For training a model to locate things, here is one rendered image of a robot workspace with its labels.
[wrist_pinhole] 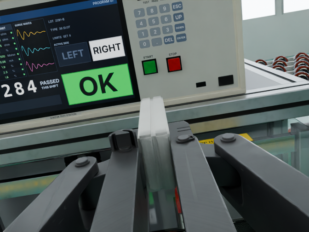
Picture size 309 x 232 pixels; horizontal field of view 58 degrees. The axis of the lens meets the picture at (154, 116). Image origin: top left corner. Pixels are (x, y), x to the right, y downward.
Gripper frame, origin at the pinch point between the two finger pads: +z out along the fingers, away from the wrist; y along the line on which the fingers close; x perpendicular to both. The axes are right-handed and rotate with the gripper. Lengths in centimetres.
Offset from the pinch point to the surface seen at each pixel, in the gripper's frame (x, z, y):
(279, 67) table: -34, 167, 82
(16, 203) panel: -28, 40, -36
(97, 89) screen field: -2.1, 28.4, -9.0
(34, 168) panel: -20, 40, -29
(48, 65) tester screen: 2.8, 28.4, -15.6
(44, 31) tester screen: 7.7, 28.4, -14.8
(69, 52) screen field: 4.2, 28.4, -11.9
